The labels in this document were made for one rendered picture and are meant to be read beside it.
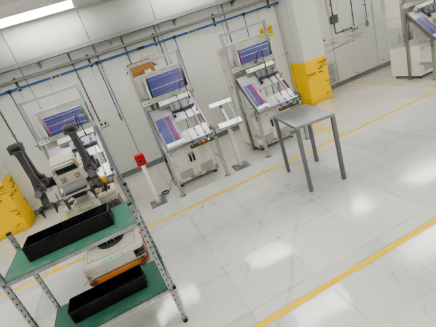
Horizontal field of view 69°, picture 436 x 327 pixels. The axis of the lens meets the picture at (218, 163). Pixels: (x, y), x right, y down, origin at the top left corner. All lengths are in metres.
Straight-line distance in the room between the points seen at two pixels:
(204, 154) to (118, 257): 2.13
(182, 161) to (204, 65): 2.37
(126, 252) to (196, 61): 4.10
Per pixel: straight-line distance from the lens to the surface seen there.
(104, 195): 3.50
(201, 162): 4.85
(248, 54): 5.12
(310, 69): 6.89
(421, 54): 7.22
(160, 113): 4.70
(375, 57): 8.75
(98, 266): 3.47
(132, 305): 2.59
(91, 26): 6.18
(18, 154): 2.95
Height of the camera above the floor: 1.89
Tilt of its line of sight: 21 degrees down
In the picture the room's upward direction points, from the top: 19 degrees counter-clockwise
